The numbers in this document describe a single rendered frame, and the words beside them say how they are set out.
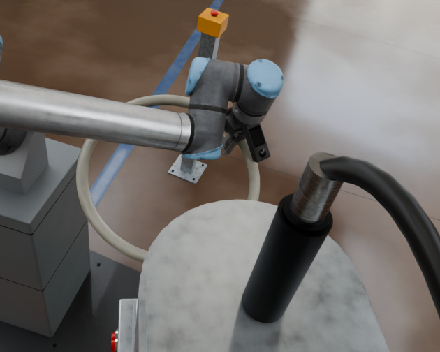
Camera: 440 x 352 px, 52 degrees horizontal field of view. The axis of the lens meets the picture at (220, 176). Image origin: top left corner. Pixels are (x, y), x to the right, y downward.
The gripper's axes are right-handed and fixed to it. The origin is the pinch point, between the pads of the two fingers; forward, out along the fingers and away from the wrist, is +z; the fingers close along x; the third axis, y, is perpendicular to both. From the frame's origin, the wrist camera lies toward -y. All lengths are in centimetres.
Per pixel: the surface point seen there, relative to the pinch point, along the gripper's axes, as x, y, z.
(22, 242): 66, 18, 45
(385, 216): -132, -48, 140
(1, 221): 68, 25, 37
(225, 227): 42, -28, -76
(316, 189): 42, -32, -95
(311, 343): 42, -41, -80
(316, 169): 42, -30, -95
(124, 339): 55, -32, -60
